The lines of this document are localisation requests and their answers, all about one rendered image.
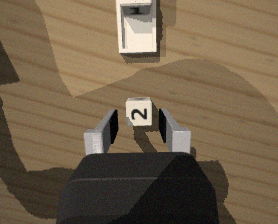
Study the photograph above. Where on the white tray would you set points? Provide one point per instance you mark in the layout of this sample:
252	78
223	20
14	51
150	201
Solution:
136	34

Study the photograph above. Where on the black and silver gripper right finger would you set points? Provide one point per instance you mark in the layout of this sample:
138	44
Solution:
178	139

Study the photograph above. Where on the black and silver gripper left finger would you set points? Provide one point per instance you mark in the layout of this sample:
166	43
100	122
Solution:
98	140

